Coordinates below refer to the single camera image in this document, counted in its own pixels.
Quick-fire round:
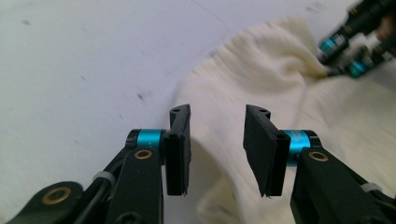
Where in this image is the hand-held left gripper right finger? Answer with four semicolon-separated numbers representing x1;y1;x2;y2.
242;104;319;198

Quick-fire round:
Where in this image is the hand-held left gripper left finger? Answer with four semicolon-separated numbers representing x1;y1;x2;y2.
125;104;191;197

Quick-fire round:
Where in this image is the cream printed cloth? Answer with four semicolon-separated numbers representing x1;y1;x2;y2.
169;16;396;224

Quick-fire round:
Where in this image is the white foam mat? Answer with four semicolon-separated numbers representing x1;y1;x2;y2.
0;0;396;224

